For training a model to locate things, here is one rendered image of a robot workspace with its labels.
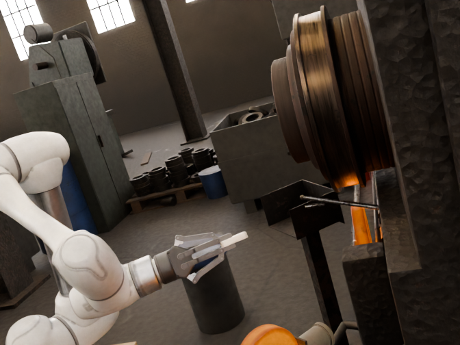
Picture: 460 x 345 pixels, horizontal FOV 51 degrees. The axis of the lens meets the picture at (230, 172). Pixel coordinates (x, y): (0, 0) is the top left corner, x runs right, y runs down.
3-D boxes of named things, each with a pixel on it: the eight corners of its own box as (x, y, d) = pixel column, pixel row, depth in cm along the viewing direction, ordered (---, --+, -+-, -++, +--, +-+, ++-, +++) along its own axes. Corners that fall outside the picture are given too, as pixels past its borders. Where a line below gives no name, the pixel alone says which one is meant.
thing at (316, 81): (361, 157, 151) (325, 7, 140) (364, 216, 108) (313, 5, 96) (340, 161, 153) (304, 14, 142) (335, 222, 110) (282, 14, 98)
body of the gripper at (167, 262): (151, 253, 121) (185, 239, 123) (163, 285, 121) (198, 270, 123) (150, 256, 114) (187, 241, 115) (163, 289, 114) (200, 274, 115)
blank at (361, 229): (362, 197, 139) (350, 199, 140) (363, 212, 125) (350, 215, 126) (373, 246, 142) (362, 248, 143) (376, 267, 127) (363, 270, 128)
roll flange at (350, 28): (393, 150, 148) (360, -4, 136) (411, 208, 104) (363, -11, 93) (361, 157, 151) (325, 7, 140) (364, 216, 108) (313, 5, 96)
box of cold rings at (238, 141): (351, 161, 452) (332, 80, 433) (359, 190, 374) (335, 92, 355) (248, 185, 477) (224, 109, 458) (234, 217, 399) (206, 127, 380)
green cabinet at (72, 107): (71, 239, 478) (11, 94, 442) (105, 212, 542) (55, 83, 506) (112, 231, 463) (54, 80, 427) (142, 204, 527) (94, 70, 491)
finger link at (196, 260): (180, 264, 117) (182, 270, 117) (223, 247, 118) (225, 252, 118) (180, 262, 120) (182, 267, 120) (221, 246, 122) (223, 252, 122)
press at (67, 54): (54, 178, 893) (-4, 33, 828) (94, 158, 992) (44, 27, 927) (110, 167, 829) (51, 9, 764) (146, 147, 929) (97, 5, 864)
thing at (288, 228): (341, 324, 219) (302, 179, 201) (377, 353, 194) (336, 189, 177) (303, 345, 213) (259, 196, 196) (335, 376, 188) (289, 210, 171)
